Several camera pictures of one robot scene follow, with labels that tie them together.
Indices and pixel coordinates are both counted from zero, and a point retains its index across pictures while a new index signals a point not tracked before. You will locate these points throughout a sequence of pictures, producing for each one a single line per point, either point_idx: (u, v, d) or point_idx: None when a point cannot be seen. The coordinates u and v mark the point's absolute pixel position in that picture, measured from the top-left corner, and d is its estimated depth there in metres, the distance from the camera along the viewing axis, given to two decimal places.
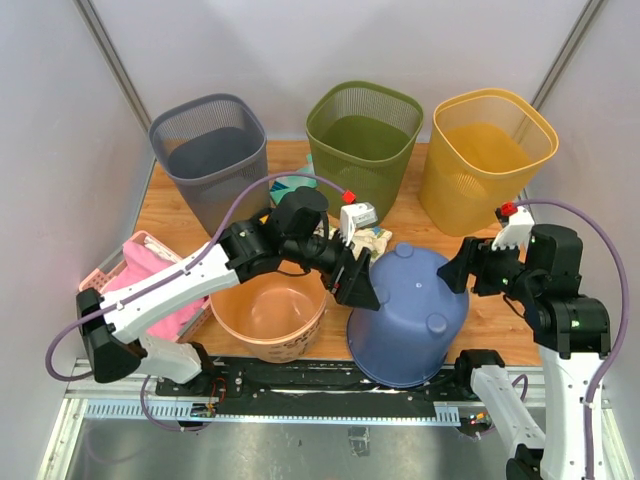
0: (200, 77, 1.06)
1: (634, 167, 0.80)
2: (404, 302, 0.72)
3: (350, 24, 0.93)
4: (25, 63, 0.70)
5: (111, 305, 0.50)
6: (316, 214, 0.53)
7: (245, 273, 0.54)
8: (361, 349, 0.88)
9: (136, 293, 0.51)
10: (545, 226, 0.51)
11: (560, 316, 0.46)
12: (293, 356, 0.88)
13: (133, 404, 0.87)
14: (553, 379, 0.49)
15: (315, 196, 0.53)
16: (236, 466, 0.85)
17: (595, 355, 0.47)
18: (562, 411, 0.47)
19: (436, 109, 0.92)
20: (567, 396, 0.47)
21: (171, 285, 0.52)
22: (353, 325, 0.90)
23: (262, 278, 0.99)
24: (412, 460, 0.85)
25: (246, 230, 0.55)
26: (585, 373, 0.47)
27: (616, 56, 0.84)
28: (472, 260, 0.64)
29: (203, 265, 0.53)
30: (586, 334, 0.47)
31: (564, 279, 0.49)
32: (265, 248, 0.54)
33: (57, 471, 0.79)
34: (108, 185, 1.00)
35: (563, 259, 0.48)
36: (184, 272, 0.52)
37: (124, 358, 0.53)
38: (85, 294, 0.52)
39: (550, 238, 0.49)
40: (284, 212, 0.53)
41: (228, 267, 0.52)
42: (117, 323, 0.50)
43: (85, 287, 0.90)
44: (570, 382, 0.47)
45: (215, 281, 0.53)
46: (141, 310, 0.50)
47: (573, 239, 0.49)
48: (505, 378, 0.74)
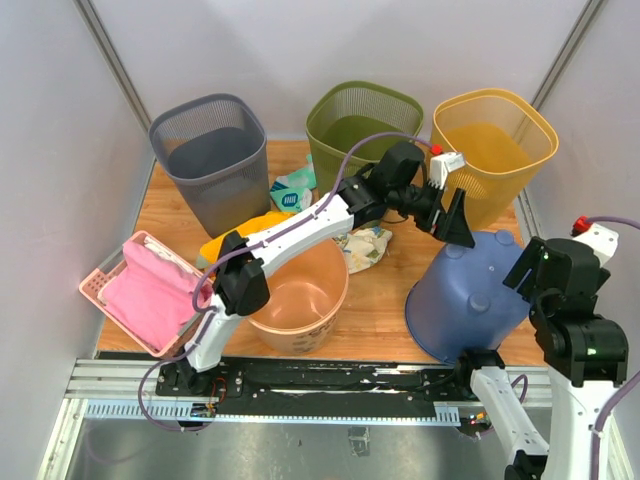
0: (199, 77, 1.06)
1: (634, 168, 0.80)
2: (466, 272, 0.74)
3: (350, 24, 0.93)
4: (25, 63, 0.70)
5: (257, 244, 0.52)
6: (417, 162, 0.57)
7: (358, 220, 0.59)
8: (426, 332, 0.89)
9: (277, 233, 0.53)
10: (563, 241, 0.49)
11: (576, 341, 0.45)
12: (304, 349, 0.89)
13: (133, 404, 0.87)
14: (563, 402, 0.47)
15: (412, 148, 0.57)
16: (236, 466, 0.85)
17: (610, 383, 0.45)
18: (569, 434, 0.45)
19: (436, 109, 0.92)
20: (575, 423, 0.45)
21: (306, 227, 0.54)
22: (416, 310, 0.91)
23: (284, 271, 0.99)
24: (412, 460, 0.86)
25: (357, 184, 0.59)
26: (597, 400, 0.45)
27: (615, 57, 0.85)
28: (525, 260, 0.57)
29: (329, 211, 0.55)
30: (601, 360, 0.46)
31: (579, 299, 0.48)
32: (373, 198, 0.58)
33: (57, 471, 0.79)
34: (108, 185, 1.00)
35: (579, 279, 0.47)
36: (314, 216, 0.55)
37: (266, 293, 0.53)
38: (231, 235, 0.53)
39: (565, 256, 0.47)
40: (388, 165, 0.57)
41: (350, 212, 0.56)
42: (265, 257, 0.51)
43: (85, 288, 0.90)
44: (580, 408, 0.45)
45: (337, 225, 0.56)
46: (282, 248, 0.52)
47: (590, 258, 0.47)
48: (504, 379, 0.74)
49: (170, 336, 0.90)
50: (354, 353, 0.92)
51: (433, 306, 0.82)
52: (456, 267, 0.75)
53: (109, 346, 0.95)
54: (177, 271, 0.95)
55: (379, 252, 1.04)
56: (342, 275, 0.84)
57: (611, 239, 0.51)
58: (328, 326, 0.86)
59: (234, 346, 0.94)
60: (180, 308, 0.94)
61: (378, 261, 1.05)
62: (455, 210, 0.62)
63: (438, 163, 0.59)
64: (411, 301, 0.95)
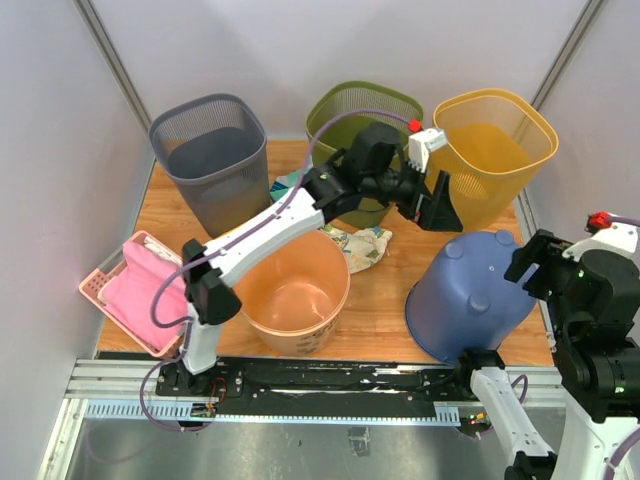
0: (199, 77, 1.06)
1: (634, 168, 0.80)
2: (467, 273, 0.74)
3: (350, 24, 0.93)
4: (25, 63, 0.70)
5: (214, 252, 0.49)
6: (392, 146, 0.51)
7: (330, 214, 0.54)
8: (426, 333, 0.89)
9: (236, 238, 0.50)
10: (600, 257, 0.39)
11: (603, 378, 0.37)
12: (305, 350, 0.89)
13: (133, 404, 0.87)
14: (579, 428, 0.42)
15: (387, 130, 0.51)
16: (236, 466, 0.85)
17: (633, 418, 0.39)
18: (582, 465, 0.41)
19: (436, 109, 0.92)
20: (591, 456, 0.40)
21: (268, 229, 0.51)
22: (416, 311, 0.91)
23: (284, 272, 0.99)
24: (412, 460, 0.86)
25: (326, 172, 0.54)
26: (618, 435, 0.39)
27: (616, 56, 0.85)
28: (532, 257, 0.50)
29: (293, 209, 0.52)
30: (631, 398, 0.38)
31: (613, 327, 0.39)
32: (345, 187, 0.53)
33: (57, 471, 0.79)
34: (108, 185, 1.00)
35: (618, 308, 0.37)
36: (276, 216, 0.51)
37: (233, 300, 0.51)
38: (189, 243, 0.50)
39: (605, 281, 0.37)
40: (358, 150, 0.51)
41: (316, 207, 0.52)
42: (223, 267, 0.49)
43: (85, 288, 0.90)
44: (598, 443, 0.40)
45: (303, 223, 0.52)
46: (242, 254, 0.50)
47: (636, 283, 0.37)
48: (504, 380, 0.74)
49: (170, 336, 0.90)
50: (354, 353, 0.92)
51: (433, 307, 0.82)
52: (457, 267, 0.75)
53: (109, 347, 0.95)
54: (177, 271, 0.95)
55: (379, 252, 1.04)
56: (344, 277, 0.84)
57: (631, 232, 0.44)
58: (333, 326, 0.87)
59: (234, 346, 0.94)
60: (179, 308, 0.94)
61: (378, 261, 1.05)
62: (440, 196, 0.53)
63: (417, 143, 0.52)
64: (410, 301, 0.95)
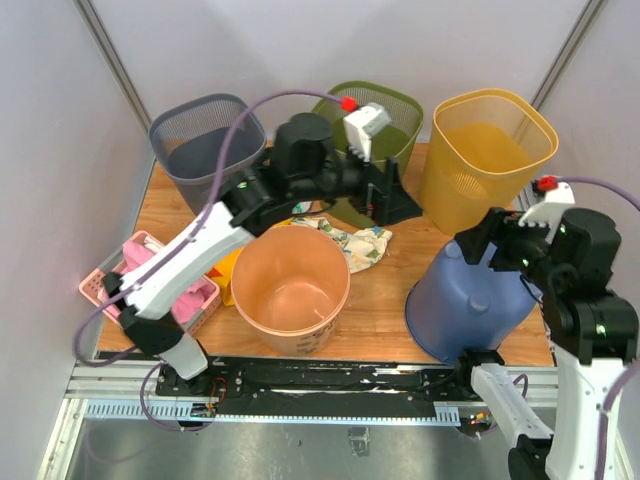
0: (199, 77, 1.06)
1: (635, 167, 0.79)
2: (464, 272, 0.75)
3: (350, 24, 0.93)
4: (25, 63, 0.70)
5: (129, 288, 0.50)
6: (319, 142, 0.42)
7: (257, 226, 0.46)
8: (426, 333, 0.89)
9: (149, 271, 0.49)
10: (576, 213, 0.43)
11: (584, 318, 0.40)
12: (306, 351, 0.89)
13: (133, 404, 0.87)
14: (569, 377, 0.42)
15: (314, 122, 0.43)
16: (236, 466, 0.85)
17: (618, 361, 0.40)
18: (574, 414, 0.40)
19: (436, 109, 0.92)
20: (582, 403, 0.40)
21: (180, 257, 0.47)
22: (416, 312, 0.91)
23: (283, 272, 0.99)
24: (412, 460, 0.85)
25: (247, 176, 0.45)
26: (606, 379, 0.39)
27: (616, 56, 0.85)
28: (493, 233, 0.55)
29: (208, 229, 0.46)
30: (612, 338, 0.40)
31: (593, 276, 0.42)
32: (272, 194, 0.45)
33: (57, 470, 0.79)
34: (108, 184, 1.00)
35: (597, 256, 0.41)
36: (190, 239, 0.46)
37: (158, 332, 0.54)
38: (108, 279, 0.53)
39: (584, 231, 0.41)
40: (281, 150, 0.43)
41: (234, 226, 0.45)
42: (138, 303, 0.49)
43: (85, 287, 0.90)
44: (588, 388, 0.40)
45: (223, 244, 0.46)
46: (157, 287, 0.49)
47: (610, 233, 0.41)
48: (504, 375, 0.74)
49: None
50: (354, 353, 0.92)
51: (432, 307, 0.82)
52: (456, 267, 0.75)
53: (109, 347, 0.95)
54: None
55: (379, 252, 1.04)
56: (345, 278, 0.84)
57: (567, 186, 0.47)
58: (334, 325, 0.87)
59: (234, 346, 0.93)
60: (178, 308, 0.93)
61: (378, 261, 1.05)
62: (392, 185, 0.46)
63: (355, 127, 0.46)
64: (410, 300, 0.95)
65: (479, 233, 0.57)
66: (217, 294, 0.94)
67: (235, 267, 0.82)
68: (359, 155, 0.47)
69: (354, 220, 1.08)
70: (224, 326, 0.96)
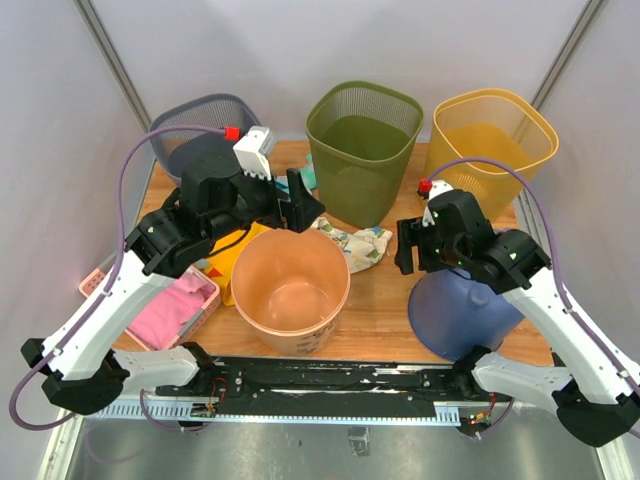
0: (199, 76, 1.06)
1: (635, 168, 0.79)
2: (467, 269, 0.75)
3: (350, 24, 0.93)
4: (25, 62, 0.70)
5: (49, 354, 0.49)
6: (225, 179, 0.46)
7: (172, 265, 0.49)
8: (430, 333, 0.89)
9: (69, 332, 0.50)
10: (436, 197, 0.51)
11: (501, 258, 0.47)
12: (304, 353, 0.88)
13: (133, 404, 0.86)
14: (531, 310, 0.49)
15: (216, 163, 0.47)
16: (236, 466, 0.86)
17: (544, 269, 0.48)
18: (559, 329, 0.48)
19: (437, 109, 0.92)
20: (555, 317, 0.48)
21: (100, 311, 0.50)
22: (419, 312, 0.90)
23: (280, 273, 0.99)
24: (412, 461, 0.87)
25: (152, 223, 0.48)
26: (550, 287, 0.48)
27: (616, 56, 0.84)
28: (409, 241, 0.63)
29: (122, 281, 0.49)
30: (526, 259, 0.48)
31: (480, 229, 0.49)
32: (184, 234, 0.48)
33: (57, 470, 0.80)
34: (108, 184, 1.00)
35: (470, 215, 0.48)
36: (106, 294, 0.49)
37: (94, 391, 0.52)
38: (24, 348, 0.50)
39: (448, 205, 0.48)
40: (189, 191, 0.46)
41: (147, 272, 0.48)
42: (62, 367, 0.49)
43: (85, 288, 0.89)
44: (549, 303, 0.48)
45: (140, 291, 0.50)
46: (80, 347, 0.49)
47: (462, 193, 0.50)
48: (497, 358, 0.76)
49: (169, 337, 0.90)
50: (355, 353, 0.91)
51: (434, 306, 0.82)
52: None
53: None
54: None
55: (379, 252, 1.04)
56: (345, 279, 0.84)
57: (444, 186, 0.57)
58: (334, 326, 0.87)
59: (234, 346, 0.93)
60: (179, 309, 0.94)
61: (378, 261, 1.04)
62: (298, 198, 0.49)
63: (253, 155, 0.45)
64: (414, 301, 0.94)
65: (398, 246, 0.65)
66: (217, 294, 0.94)
67: (237, 266, 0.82)
68: (259, 176, 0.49)
69: (354, 220, 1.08)
70: (224, 327, 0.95)
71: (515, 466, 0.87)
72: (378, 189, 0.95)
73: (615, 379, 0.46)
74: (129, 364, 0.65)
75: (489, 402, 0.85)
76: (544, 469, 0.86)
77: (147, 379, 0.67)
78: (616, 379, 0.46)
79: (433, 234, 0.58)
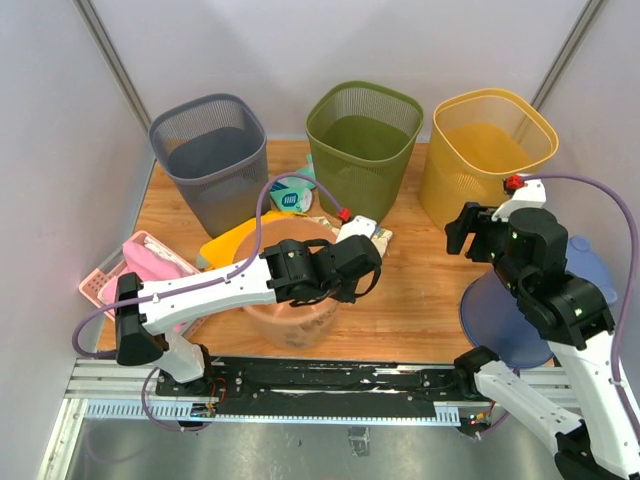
0: (199, 77, 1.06)
1: (635, 169, 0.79)
2: None
3: (350, 24, 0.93)
4: (25, 62, 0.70)
5: (148, 296, 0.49)
6: (372, 265, 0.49)
7: (284, 293, 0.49)
8: (481, 331, 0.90)
9: (174, 289, 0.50)
10: (524, 217, 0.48)
11: (565, 312, 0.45)
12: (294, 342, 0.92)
13: (134, 404, 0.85)
14: (576, 370, 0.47)
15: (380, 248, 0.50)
16: (236, 466, 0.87)
17: (604, 333, 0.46)
18: (595, 395, 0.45)
19: (436, 109, 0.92)
20: (597, 384, 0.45)
21: (207, 290, 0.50)
22: (473, 312, 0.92)
23: None
24: (412, 460, 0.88)
25: (295, 250, 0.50)
26: (604, 354, 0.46)
27: (615, 56, 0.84)
28: (469, 226, 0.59)
29: (244, 277, 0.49)
30: (590, 317, 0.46)
31: (554, 268, 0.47)
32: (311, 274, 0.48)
33: (57, 470, 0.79)
34: (108, 185, 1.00)
35: (552, 253, 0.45)
36: (224, 279, 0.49)
37: (148, 348, 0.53)
38: (127, 277, 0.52)
39: (535, 234, 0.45)
40: (344, 251, 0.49)
41: (270, 285, 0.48)
42: (149, 313, 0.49)
43: (85, 288, 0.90)
44: (596, 369, 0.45)
45: (251, 297, 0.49)
46: (174, 307, 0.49)
47: (555, 227, 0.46)
48: (512, 374, 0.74)
49: None
50: (355, 353, 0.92)
51: (497, 303, 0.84)
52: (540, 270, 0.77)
53: (109, 347, 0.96)
54: (177, 272, 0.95)
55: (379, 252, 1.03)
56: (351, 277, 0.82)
57: (538, 185, 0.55)
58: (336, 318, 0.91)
59: (234, 346, 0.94)
60: None
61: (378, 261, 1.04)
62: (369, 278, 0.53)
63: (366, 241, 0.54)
64: (466, 301, 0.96)
65: (453, 226, 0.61)
66: None
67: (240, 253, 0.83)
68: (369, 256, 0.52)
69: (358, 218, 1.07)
70: (224, 326, 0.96)
71: (514, 466, 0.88)
72: (378, 190, 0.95)
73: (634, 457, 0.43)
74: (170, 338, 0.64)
75: (489, 402, 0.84)
76: (541, 468, 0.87)
77: (167, 360, 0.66)
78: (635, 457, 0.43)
79: (500, 232, 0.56)
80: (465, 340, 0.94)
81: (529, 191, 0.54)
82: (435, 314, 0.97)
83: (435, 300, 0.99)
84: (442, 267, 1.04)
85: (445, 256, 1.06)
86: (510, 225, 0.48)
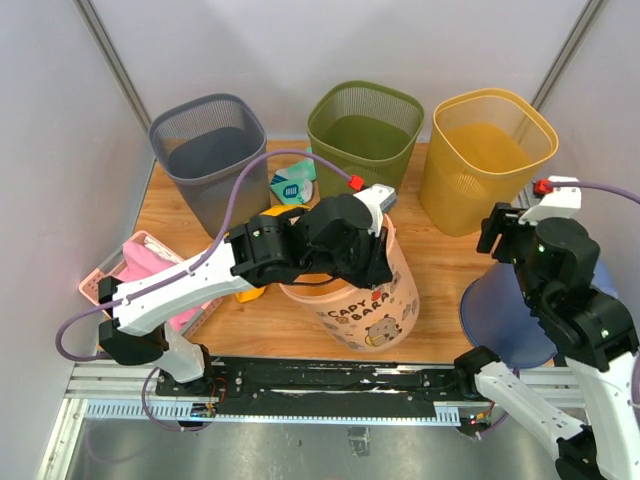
0: (199, 77, 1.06)
1: (635, 169, 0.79)
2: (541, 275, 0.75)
3: (350, 24, 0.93)
4: (25, 61, 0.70)
5: (118, 300, 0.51)
6: (356, 229, 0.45)
7: (256, 278, 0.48)
8: (480, 332, 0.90)
9: (142, 289, 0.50)
10: (557, 231, 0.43)
11: (592, 334, 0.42)
12: (345, 340, 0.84)
13: (133, 404, 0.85)
14: (594, 388, 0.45)
15: (356, 210, 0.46)
16: (236, 466, 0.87)
17: (628, 353, 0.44)
18: (612, 416, 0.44)
19: (437, 109, 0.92)
20: (616, 405, 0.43)
21: (173, 286, 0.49)
22: (472, 311, 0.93)
23: None
24: (412, 460, 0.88)
25: (264, 228, 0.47)
26: (624, 375, 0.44)
27: (615, 55, 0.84)
28: (497, 227, 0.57)
29: (209, 267, 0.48)
30: (616, 338, 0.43)
31: (582, 284, 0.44)
32: (284, 252, 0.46)
33: (57, 471, 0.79)
34: (108, 185, 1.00)
35: (582, 271, 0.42)
36: (189, 273, 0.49)
37: (137, 347, 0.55)
38: (102, 283, 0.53)
39: (566, 251, 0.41)
40: (319, 219, 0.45)
41: (234, 273, 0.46)
42: (122, 317, 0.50)
43: (85, 287, 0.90)
44: (616, 390, 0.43)
45: (218, 286, 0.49)
46: (144, 307, 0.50)
47: (589, 243, 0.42)
48: (514, 378, 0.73)
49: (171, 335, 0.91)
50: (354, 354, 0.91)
51: (494, 305, 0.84)
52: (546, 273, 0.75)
53: None
54: None
55: None
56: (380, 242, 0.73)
57: (572, 193, 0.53)
58: (388, 315, 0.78)
59: (235, 346, 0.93)
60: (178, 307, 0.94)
61: None
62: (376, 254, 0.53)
63: (373, 209, 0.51)
64: (467, 300, 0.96)
65: (483, 223, 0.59)
66: None
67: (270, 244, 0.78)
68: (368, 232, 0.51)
69: None
70: (224, 326, 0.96)
71: (514, 466, 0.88)
72: None
73: None
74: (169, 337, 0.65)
75: (489, 402, 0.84)
76: (541, 468, 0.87)
77: (167, 360, 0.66)
78: None
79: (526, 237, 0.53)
80: (465, 340, 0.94)
81: (562, 197, 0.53)
82: (435, 314, 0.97)
83: (436, 301, 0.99)
84: (442, 267, 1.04)
85: (446, 256, 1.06)
86: (536, 236, 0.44)
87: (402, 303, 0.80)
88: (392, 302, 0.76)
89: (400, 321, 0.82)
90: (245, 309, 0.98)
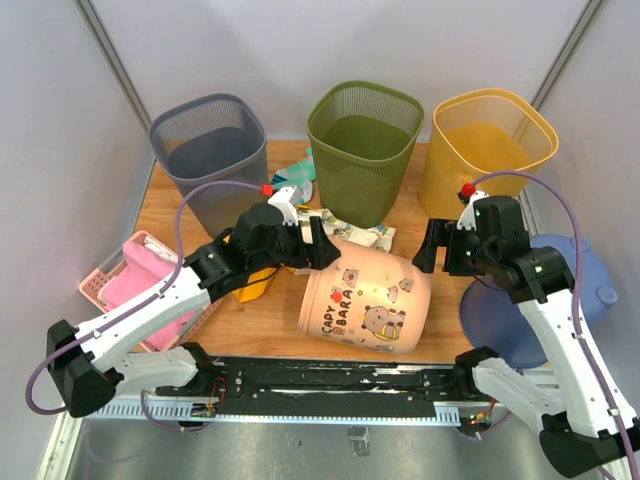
0: (199, 77, 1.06)
1: (635, 168, 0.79)
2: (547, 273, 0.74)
3: (350, 23, 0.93)
4: (26, 62, 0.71)
5: (87, 335, 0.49)
6: (274, 227, 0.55)
7: (216, 292, 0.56)
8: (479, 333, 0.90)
9: (113, 320, 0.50)
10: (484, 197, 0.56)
11: (525, 267, 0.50)
12: (373, 347, 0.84)
13: (133, 404, 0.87)
14: (540, 327, 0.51)
15: (268, 212, 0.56)
16: (236, 466, 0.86)
17: (565, 291, 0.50)
18: (561, 352, 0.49)
19: (436, 109, 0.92)
20: (561, 338, 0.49)
21: (145, 310, 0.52)
22: (470, 312, 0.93)
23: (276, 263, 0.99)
24: (412, 460, 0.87)
25: (214, 251, 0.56)
26: (565, 309, 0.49)
27: (615, 55, 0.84)
28: (437, 240, 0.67)
29: (177, 287, 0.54)
30: (550, 275, 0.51)
31: (516, 238, 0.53)
32: (231, 266, 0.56)
33: (56, 470, 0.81)
34: (108, 185, 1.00)
35: (509, 220, 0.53)
36: (159, 295, 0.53)
37: (101, 386, 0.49)
38: (58, 327, 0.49)
39: (491, 206, 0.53)
40: (242, 232, 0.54)
41: (202, 286, 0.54)
42: (96, 350, 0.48)
43: (85, 287, 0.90)
44: (559, 323, 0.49)
45: (190, 300, 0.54)
46: (119, 336, 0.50)
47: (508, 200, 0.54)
48: (503, 366, 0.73)
49: (170, 337, 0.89)
50: (355, 353, 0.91)
51: (490, 303, 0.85)
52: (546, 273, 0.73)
53: None
54: None
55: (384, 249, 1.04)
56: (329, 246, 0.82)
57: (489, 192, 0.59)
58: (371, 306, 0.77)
59: (235, 346, 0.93)
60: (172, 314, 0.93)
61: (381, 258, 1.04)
62: (319, 241, 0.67)
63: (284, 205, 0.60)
64: (466, 302, 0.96)
65: (426, 245, 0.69)
66: None
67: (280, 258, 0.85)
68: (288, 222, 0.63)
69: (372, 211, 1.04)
70: (224, 326, 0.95)
71: (515, 466, 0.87)
72: (379, 189, 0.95)
73: (604, 413, 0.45)
74: (124, 365, 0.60)
75: (489, 402, 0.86)
76: (542, 469, 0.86)
77: (143, 382, 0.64)
78: (606, 415, 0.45)
79: (465, 237, 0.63)
80: (465, 340, 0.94)
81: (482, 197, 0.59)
82: (435, 314, 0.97)
83: (435, 300, 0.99)
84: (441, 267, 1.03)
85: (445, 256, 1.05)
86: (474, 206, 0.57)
87: (380, 289, 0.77)
88: (364, 295, 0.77)
89: (392, 305, 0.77)
90: (245, 309, 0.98)
